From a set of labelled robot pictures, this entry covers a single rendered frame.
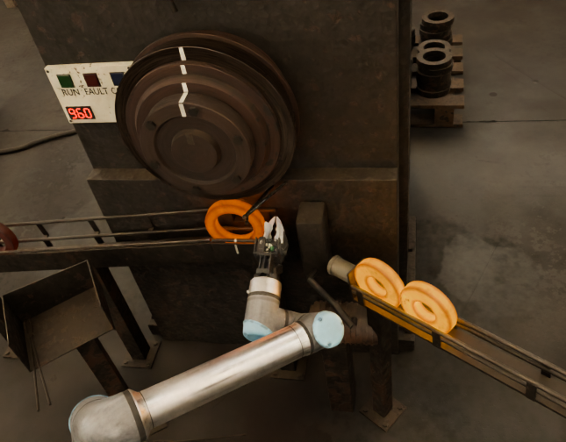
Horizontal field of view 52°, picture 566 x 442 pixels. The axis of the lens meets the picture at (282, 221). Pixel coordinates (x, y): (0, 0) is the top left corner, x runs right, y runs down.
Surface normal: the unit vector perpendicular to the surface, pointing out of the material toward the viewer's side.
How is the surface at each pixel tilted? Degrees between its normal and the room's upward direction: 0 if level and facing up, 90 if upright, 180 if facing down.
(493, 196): 0
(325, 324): 47
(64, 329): 5
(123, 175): 0
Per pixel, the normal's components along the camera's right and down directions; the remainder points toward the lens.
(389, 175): -0.14, -0.72
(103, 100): -0.17, 0.70
